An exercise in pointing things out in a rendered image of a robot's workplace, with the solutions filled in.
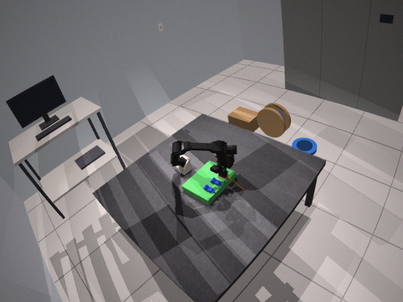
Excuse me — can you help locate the green flat deck plate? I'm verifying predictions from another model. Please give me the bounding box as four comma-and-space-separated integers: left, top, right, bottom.
182, 160, 236, 205

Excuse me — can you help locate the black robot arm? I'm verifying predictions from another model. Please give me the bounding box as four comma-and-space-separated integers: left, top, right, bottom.
171, 140, 237, 169

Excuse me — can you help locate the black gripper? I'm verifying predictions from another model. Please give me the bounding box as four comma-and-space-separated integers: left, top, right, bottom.
210, 154, 234, 174

